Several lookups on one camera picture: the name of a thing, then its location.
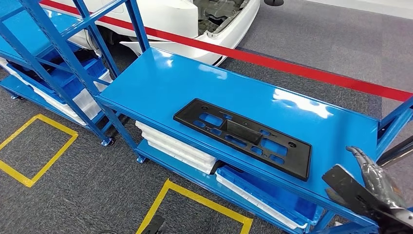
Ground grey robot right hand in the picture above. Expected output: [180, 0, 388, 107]
[346, 146, 413, 220]

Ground black plastic licence plate bracket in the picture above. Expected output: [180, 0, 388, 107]
[172, 98, 313, 182]

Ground black curved car trim part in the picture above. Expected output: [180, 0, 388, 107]
[209, 159, 244, 175]

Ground black robot body part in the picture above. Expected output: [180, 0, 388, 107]
[142, 214, 167, 234]

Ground stanchion with grey domed base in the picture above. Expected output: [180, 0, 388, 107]
[375, 136, 413, 167]

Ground red barrier belt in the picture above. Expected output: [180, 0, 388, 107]
[40, 0, 413, 102]

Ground yellow floor tape square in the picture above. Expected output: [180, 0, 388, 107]
[135, 179, 254, 234]
[0, 114, 79, 189]

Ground blue metal rack with worktop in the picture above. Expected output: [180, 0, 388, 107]
[19, 0, 413, 234]

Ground white car body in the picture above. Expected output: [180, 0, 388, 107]
[48, 0, 261, 67]

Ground black car trim parts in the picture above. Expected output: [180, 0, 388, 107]
[6, 61, 49, 83]

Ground blue metal storage rack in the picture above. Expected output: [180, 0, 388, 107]
[0, 0, 130, 148]

